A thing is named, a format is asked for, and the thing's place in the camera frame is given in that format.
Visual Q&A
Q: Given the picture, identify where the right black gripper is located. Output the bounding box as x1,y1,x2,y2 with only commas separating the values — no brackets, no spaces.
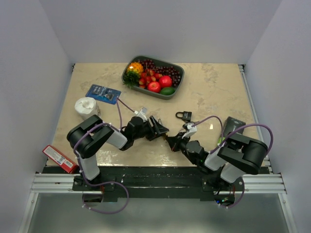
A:
165,132,197,165

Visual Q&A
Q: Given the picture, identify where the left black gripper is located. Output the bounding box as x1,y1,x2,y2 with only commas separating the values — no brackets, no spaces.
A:
133,116,169,141

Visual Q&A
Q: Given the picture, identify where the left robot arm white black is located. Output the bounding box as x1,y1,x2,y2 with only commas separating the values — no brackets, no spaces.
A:
67,115,169,190

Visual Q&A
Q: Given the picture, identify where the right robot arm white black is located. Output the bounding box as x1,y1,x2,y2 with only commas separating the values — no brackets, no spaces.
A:
166,133,268,191

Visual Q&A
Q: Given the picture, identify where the black headed key bunch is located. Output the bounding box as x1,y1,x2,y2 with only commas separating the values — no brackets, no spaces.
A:
178,127,186,133

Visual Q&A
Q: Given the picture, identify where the black padlock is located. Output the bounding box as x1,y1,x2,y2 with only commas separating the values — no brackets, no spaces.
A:
175,111,192,123

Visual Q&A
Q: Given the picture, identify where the green avocado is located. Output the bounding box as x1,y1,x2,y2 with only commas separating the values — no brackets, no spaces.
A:
160,87,175,96

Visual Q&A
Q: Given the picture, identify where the red apple front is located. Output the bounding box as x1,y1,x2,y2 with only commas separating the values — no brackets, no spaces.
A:
147,82,161,93

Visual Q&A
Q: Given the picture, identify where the red apple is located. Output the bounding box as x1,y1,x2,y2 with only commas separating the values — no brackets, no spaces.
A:
158,76,173,88
147,82,161,93

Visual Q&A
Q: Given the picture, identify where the red apple back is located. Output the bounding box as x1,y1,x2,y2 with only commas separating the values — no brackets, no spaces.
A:
158,76,173,88

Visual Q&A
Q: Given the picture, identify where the red cherry cluster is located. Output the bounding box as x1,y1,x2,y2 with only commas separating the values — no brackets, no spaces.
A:
138,68,163,89

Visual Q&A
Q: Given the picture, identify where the dark grape bunch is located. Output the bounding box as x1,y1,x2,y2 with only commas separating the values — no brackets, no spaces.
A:
138,59,181,87

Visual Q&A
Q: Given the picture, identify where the green black box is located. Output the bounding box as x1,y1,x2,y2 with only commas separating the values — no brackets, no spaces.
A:
218,116,246,144

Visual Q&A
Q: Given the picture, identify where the orange pineapple toy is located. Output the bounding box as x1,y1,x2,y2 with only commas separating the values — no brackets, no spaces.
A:
126,62,144,75

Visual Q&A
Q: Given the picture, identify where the blue card package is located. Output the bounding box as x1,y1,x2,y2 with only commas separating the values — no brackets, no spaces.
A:
85,84,121,105

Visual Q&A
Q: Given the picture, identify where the grey fruit tray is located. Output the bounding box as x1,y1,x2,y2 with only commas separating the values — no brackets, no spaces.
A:
121,55,185,100

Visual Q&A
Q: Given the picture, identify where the white paper roll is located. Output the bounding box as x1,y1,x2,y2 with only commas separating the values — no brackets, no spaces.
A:
74,97,101,120

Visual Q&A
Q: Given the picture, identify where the red box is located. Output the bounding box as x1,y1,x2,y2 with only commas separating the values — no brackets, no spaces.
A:
42,145,78,174

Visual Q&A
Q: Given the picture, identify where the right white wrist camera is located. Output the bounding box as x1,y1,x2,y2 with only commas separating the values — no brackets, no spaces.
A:
182,122,197,138

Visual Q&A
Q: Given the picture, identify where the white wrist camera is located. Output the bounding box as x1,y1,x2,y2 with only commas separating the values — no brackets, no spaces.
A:
182,122,197,138
134,107,148,121

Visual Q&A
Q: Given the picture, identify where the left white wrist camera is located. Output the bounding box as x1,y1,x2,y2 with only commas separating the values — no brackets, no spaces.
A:
134,107,148,121

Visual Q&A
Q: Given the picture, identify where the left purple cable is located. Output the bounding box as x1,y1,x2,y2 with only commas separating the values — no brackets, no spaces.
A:
72,98,138,215

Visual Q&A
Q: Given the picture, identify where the purple cable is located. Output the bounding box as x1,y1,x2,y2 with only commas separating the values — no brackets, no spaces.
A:
72,98,138,215
193,115,275,209

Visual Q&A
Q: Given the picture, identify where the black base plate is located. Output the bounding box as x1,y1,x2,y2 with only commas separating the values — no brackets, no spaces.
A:
42,166,270,202

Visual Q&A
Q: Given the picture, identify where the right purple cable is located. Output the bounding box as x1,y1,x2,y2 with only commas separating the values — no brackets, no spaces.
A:
193,115,275,209

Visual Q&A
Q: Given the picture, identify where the aluminium frame rail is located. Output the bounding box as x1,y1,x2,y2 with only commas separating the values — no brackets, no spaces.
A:
238,65,286,194

